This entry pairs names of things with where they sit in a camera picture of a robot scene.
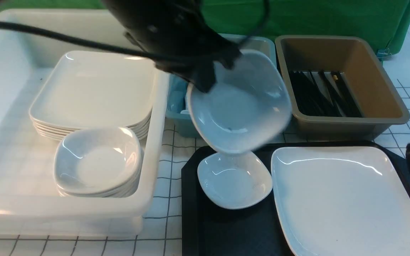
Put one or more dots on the large white square plate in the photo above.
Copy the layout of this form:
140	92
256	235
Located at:
340	201

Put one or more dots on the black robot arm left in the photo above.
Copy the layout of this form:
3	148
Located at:
155	10

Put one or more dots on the teal plastic bin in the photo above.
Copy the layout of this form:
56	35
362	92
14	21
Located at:
178	88

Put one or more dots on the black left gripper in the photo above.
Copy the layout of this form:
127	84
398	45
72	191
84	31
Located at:
187	49

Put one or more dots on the stack of white plates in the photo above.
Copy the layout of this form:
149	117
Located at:
94	89

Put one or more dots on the brown plastic bin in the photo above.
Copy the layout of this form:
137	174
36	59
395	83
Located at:
374	92

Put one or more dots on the white square bowl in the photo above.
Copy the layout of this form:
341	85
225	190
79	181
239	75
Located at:
234	181
247	107

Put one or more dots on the green backdrop cloth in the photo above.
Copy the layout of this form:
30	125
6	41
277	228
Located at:
381	23

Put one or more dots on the pile of black chopsticks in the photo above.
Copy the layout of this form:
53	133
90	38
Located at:
324	94

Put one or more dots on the black serving tray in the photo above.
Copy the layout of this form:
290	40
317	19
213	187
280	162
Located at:
209	230

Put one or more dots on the stack of white bowls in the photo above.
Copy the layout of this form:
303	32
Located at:
98	163

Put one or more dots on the silver binder clip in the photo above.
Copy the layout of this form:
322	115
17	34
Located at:
384	54

